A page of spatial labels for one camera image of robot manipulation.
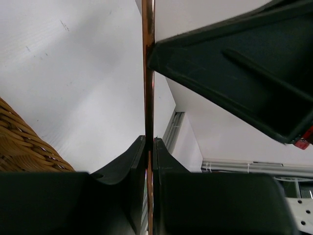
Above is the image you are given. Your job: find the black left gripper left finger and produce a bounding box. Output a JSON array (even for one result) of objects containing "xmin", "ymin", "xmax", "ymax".
[{"xmin": 0, "ymin": 136, "xmax": 145, "ymax": 235}]

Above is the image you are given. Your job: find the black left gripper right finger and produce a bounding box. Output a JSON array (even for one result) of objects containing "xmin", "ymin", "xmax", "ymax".
[{"xmin": 153, "ymin": 138, "xmax": 299, "ymax": 235}]

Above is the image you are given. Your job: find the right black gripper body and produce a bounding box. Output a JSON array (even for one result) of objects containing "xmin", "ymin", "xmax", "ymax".
[{"xmin": 291, "ymin": 126, "xmax": 313, "ymax": 150}]

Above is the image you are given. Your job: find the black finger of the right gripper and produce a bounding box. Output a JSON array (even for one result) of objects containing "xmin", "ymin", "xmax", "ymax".
[{"xmin": 148, "ymin": 0, "xmax": 313, "ymax": 144}]

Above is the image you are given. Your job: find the wicker cutlery tray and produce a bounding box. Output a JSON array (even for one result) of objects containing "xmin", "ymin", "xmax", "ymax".
[{"xmin": 0, "ymin": 99, "xmax": 75, "ymax": 172}]

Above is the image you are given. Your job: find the aluminium table rail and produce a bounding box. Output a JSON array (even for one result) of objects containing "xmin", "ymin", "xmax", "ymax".
[{"xmin": 162, "ymin": 111, "xmax": 185, "ymax": 154}]

